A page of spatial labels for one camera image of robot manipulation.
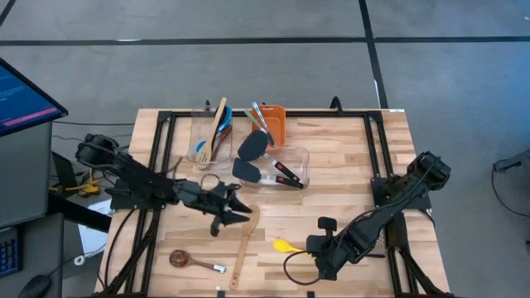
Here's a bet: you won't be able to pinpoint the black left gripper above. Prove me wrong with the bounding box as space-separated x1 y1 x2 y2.
176 180 253 238

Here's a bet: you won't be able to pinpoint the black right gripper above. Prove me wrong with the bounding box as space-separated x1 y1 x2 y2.
306 216 362 283

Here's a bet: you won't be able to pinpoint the black spatula silver neck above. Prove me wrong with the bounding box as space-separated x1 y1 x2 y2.
231 157 306 190

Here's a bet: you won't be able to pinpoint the yellow plastic spoon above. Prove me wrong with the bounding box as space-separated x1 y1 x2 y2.
272 238 311 256

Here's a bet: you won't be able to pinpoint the reddish brown wooden spoon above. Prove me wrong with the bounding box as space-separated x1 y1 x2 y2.
210 125 233 162

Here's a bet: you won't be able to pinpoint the light blue spatula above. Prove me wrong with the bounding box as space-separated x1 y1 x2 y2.
195 119 231 154

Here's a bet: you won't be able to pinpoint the large wooden slotted turner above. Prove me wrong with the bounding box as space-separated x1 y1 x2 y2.
195 97 228 165

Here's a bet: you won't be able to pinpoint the teal plastic utensil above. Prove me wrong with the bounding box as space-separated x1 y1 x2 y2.
215 106 234 140

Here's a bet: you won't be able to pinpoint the silver metal tongs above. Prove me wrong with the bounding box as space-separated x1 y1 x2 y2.
251 101 278 149

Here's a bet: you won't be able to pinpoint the wooden slotted spoon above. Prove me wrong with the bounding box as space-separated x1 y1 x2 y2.
229 204 262 291

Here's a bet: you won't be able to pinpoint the small dark wooden spoon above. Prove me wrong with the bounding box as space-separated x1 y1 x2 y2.
168 249 228 274

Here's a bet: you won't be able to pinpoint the clear plastic bin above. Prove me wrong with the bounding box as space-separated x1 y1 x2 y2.
242 143 311 190
185 108 234 170

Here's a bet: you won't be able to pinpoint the orange plastic bin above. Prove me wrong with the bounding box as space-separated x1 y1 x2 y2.
250 103 287 150

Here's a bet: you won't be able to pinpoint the white paper sheet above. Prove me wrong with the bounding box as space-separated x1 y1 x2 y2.
77 198 113 258

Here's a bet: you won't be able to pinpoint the black computer mouse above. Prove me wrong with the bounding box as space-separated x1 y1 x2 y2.
17 274 51 298

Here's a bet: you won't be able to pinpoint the grey desk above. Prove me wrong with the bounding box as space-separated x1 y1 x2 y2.
0 119 65 298

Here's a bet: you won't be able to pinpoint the black keyboard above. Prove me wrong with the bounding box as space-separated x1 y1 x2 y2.
0 238 22 278

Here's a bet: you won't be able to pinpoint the computer monitor blue screen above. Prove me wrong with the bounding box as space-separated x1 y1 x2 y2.
0 57 70 137

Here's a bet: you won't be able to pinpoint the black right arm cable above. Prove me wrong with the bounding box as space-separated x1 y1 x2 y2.
282 156 441 287

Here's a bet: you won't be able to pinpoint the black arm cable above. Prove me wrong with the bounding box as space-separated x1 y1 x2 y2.
76 134 242 290
282 156 441 287

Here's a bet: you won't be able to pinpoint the black aluminium table frame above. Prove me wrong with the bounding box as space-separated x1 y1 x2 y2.
99 108 452 298

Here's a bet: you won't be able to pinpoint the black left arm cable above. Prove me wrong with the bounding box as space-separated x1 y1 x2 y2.
76 134 242 290

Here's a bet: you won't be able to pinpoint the yellow cable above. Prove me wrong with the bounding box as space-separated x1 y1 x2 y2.
49 165 103 198

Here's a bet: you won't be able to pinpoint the black floor cable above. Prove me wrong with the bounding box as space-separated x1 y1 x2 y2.
491 159 530 219

